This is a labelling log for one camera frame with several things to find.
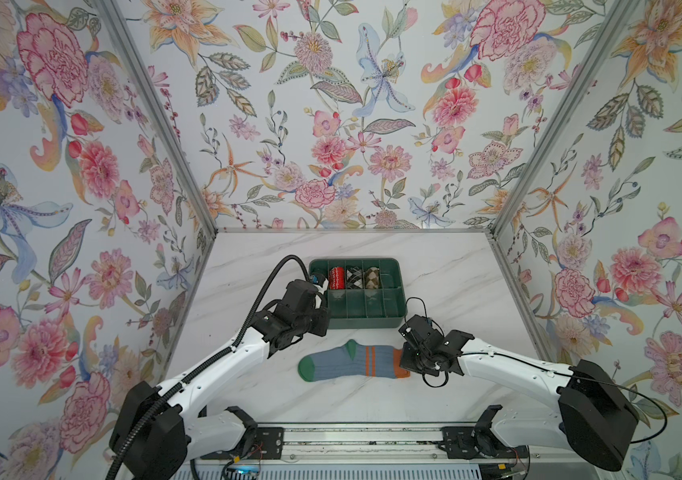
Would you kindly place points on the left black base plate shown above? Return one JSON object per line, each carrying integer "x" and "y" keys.
{"x": 255, "y": 441}

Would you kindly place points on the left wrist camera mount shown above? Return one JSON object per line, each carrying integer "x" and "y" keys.
{"x": 321, "y": 283}

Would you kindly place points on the black white patterned rolled sock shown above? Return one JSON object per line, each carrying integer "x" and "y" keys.
{"x": 354, "y": 277}

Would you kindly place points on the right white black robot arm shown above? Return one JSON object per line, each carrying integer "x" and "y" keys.
{"x": 575, "y": 407}

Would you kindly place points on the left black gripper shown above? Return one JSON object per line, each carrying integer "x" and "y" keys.
{"x": 324, "y": 315}

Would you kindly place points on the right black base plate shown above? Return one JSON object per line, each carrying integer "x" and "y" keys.
{"x": 478, "y": 441}

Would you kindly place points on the brown patterned rolled sock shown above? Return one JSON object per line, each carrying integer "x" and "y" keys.
{"x": 372, "y": 278}

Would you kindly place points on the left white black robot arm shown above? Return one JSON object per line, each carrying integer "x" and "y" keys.
{"x": 180, "y": 400}

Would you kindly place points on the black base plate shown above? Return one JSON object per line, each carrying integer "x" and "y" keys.
{"x": 478, "y": 441}
{"x": 255, "y": 441}

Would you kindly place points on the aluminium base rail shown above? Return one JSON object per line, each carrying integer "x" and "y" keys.
{"x": 359, "y": 444}

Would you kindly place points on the blue green orange sock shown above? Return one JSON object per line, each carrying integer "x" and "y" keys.
{"x": 353, "y": 359}

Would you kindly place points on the green plastic divider tray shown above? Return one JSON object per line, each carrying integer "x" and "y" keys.
{"x": 365, "y": 309}

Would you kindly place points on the red rolled sock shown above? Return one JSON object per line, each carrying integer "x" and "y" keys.
{"x": 337, "y": 278}

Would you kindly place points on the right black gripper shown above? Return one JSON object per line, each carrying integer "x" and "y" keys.
{"x": 404, "y": 362}

